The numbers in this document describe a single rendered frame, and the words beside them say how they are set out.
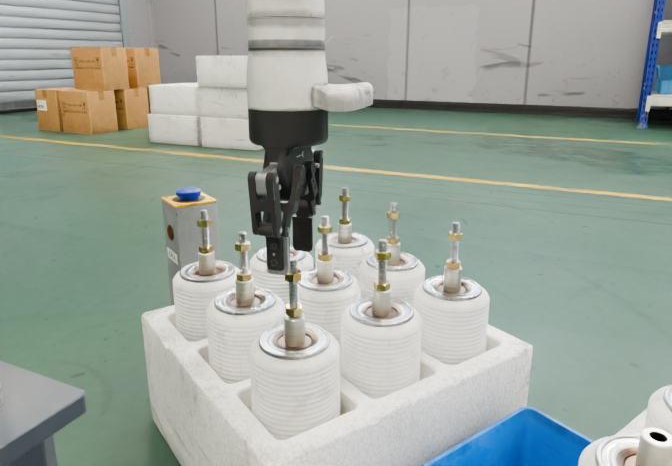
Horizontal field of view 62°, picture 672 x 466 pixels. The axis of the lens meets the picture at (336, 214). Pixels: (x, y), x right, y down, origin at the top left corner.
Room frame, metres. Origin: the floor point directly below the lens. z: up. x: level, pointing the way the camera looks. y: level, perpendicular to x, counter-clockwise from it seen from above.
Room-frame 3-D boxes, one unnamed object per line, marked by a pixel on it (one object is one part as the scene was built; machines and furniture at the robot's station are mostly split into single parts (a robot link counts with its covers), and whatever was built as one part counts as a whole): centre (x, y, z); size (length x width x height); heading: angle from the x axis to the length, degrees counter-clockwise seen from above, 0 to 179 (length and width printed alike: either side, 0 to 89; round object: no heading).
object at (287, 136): (0.53, 0.04, 0.45); 0.08 x 0.08 x 0.09
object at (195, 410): (0.69, 0.01, 0.09); 0.39 x 0.39 x 0.18; 35
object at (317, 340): (0.53, 0.04, 0.25); 0.08 x 0.08 x 0.01
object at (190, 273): (0.72, 0.18, 0.25); 0.08 x 0.08 x 0.01
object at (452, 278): (0.66, -0.15, 0.26); 0.02 x 0.02 x 0.03
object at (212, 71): (3.51, 0.57, 0.45); 0.39 x 0.39 x 0.18; 65
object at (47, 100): (4.30, 2.08, 0.15); 0.30 x 0.24 x 0.30; 153
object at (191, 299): (0.72, 0.18, 0.16); 0.10 x 0.10 x 0.18
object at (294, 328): (0.53, 0.04, 0.26); 0.02 x 0.02 x 0.03
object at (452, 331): (0.66, -0.15, 0.16); 0.10 x 0.10 x 0.18
